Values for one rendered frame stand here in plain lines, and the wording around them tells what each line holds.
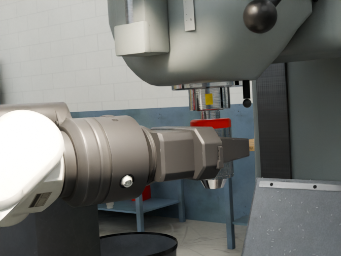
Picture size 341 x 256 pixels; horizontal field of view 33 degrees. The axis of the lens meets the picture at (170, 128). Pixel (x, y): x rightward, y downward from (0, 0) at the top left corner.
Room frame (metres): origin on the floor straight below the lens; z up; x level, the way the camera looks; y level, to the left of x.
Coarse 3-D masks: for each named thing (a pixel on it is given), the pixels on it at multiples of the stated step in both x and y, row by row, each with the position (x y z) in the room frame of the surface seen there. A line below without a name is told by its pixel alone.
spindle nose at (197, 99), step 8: (208, 88) 0.63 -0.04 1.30; (216, 88) 0.63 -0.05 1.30; (224, 88) 0.64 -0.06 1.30; (192, 96) 0.64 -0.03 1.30; (200, 96) 0.63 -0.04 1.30; (216, 96) 0.63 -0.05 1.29; (224, 96) 0.64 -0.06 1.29; (192, 104) 0.64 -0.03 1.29; (200, 104) 0.63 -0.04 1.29; (216, 104) 0.63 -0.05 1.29; (224, 104) 0.63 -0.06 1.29
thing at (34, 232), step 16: (48, 208) 0.82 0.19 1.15; (64, 208) 0.84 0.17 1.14; (80, 208) 0.87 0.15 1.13; (96, 208) 0.89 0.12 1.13; (16, 224) 0.84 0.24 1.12; (32, 224) 0.81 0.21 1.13; (48, 224) 0.82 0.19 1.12; (64, 224) 0.84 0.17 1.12; (80, 224) 0.87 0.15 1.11; (96, 224) 0.89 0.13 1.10; (0, 240) 0.87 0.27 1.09; (16, 240) 0.84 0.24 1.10; (32, 240) 0.81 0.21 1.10; (48, 240) 0.82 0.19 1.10; (64, 240) 0.84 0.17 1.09; (80, 240) 0.86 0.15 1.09; (96, 240) 0.89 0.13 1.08
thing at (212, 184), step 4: (200, 180) 0.65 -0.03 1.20; (204, 180) 0.64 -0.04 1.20; (208, 180) 0.64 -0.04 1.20; (212, 180) 0.64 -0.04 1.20; (216, 180) 0.64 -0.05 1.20; (220, 180) 0.64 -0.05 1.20; (224, 180) 0.64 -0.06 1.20; (204, 184) 0.65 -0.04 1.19; (208, 184) 0.64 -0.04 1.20; (212, 184) 0.64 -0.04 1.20; (216, 184) 0.64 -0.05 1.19; (220, 184) 0.64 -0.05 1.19; (224, 184) 0.65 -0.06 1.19; (208, 188) 0.64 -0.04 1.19; (212, 188) 0.64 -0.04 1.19
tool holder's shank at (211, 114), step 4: (200, 112) 0.65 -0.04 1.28; (204, 112) 0.64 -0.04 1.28; (208, 112) 0.64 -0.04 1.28; (212, 112) 0.64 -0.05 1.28; (216, 112) 0.64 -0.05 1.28; (200, 116) 0.65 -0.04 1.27; (204, 116) 0.64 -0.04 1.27; (208, 116) 0.64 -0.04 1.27; (212, 116) 0.64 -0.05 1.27; (216, 116) 0.64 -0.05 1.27
